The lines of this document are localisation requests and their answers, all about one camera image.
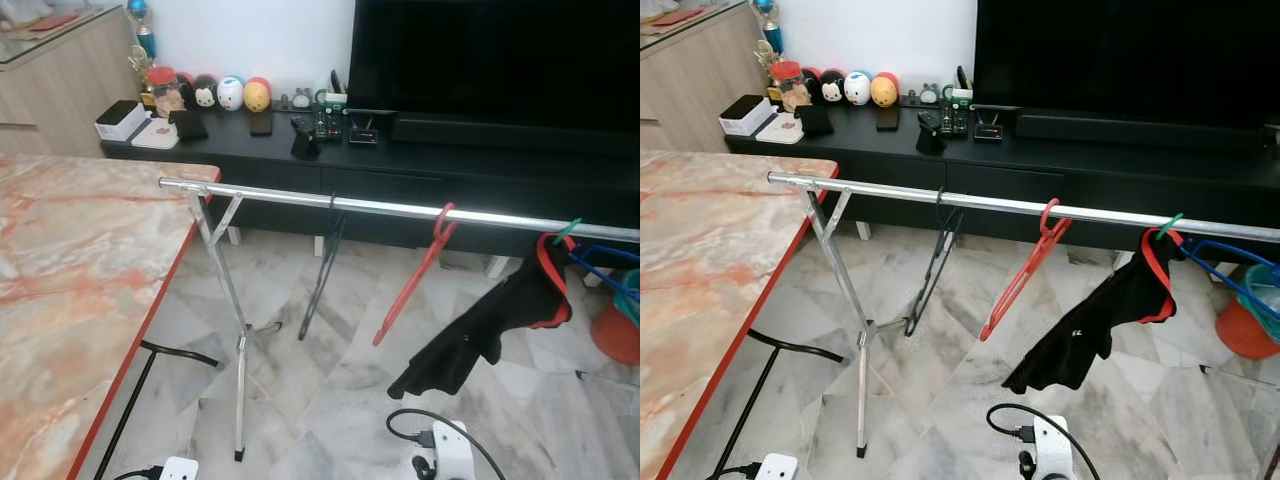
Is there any red plastic clothes hanger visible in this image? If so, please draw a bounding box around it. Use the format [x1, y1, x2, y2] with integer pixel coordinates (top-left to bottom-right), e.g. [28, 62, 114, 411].
[373, 203, 458, 347]
[980, 198, 1071, 341]

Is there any blue clothes hanger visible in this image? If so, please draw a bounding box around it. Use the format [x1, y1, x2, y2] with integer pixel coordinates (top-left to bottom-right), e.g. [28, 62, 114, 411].
[1175, 238, 1280, 341]
[570, 243, 641, 331]

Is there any red hanger with green hook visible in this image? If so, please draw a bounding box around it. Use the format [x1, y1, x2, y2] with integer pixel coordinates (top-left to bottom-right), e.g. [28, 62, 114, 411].
[535, 218, 583, 329]
[1143, 213, 1186, 323]

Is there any black clothes hanger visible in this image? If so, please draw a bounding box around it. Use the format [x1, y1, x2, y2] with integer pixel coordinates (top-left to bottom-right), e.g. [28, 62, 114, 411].
[298, 195, 348, 341]
[905, 190, 966, 336]

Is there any red bin with teal bag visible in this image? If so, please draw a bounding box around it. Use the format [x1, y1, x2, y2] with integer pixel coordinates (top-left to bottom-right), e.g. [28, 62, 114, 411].
[590, 295, 641, 366]
[1217, 262, 1280, 361]

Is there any light wood sideboard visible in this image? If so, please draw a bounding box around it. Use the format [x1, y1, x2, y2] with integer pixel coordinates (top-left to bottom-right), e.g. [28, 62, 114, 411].
[0, 5, 136, 156]
[640, 5, 766, 151]

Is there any white box black lid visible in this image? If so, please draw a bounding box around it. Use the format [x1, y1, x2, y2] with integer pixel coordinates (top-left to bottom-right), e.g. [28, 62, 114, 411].
[720, 95, 771, 136]
[95, 100, 151, 141]

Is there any black soundbar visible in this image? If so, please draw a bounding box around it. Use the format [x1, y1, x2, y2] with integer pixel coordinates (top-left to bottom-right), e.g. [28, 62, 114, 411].
[1015, 110, 1280, 151]
[392, 113, 641, 153]

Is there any flat white box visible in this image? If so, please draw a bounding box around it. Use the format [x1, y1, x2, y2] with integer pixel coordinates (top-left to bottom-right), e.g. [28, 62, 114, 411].
[132, 118, 181, 149]
[755, 112, 804, 144]

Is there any black t-shirt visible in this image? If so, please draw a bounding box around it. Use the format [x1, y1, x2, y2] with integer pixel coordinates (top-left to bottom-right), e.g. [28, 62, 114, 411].
[1003, 235, 1176, 394]
[388, 240, 573, 401]

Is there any red lid jar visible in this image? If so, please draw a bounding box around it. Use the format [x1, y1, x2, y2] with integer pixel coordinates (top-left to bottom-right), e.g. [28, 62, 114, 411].
[770, 62, 804, 111]
[147, 67, 181, 116]

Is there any black television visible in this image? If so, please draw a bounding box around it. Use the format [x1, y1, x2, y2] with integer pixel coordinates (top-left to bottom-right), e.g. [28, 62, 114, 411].
[345, 0, 641, 131]
[975, 0, 1280, 129]

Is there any gold trophy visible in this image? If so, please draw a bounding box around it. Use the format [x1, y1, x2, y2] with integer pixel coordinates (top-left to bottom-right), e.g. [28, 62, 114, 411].
[752, 0, 791, 96]
[125, 0, 161, 101]

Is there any silver metal clothes rack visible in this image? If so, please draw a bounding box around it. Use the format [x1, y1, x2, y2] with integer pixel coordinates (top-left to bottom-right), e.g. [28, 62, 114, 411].
[768, 172, 1280, 459]
[158, 176, 641, 463]

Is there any small black stand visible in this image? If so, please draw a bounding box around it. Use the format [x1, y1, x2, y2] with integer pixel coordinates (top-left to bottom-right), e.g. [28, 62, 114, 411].
[915, 112, 946, 154]
[290, 118, 321, 159]

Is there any green mug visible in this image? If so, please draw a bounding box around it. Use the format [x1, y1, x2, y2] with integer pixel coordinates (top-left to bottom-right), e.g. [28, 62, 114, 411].
[315, 70, 348, 141]
[940, 67, 973, 136]

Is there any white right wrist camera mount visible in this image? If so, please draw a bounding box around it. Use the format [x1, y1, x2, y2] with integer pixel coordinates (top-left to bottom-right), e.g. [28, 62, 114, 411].
[1020, 415, 1076, 480]
[410, 420, 476, 480]

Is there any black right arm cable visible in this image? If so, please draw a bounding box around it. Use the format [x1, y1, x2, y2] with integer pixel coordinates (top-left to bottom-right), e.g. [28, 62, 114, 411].
[387, 408, 506, 480]
[987, 403, 1101, 480]

